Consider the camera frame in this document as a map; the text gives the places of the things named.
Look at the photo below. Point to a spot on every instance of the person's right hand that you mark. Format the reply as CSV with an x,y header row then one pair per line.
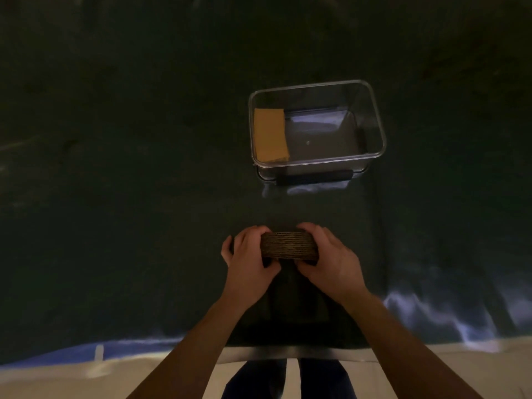
x,y
338,270

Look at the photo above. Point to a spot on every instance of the person's left hand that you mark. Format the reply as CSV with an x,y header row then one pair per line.
x,y
245,270

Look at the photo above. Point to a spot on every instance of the person's left thumb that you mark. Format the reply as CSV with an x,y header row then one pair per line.
x,y
272,269

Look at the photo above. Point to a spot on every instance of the person's left little finger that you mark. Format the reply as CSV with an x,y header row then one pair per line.
x,y
226,251

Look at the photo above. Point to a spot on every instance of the person's right thumb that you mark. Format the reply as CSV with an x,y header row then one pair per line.
x,y
305,268

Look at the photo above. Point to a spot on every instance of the person's right forearm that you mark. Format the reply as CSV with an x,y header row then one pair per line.
x,y
407,353

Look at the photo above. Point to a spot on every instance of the person's left forearm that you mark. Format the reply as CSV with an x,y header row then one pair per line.
x,y
195,353

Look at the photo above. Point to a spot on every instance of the person's dark blue trousers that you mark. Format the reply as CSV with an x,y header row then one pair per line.
x,y
286,380

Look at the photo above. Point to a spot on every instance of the dark plastic table cover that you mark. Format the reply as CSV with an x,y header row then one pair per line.
x,y
124,182

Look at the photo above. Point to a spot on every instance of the yellow sponge cloth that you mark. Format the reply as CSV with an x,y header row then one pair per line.
x,y
271,136

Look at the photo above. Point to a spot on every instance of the clear plastic storage container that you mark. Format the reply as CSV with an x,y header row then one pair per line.
x,y
328,137

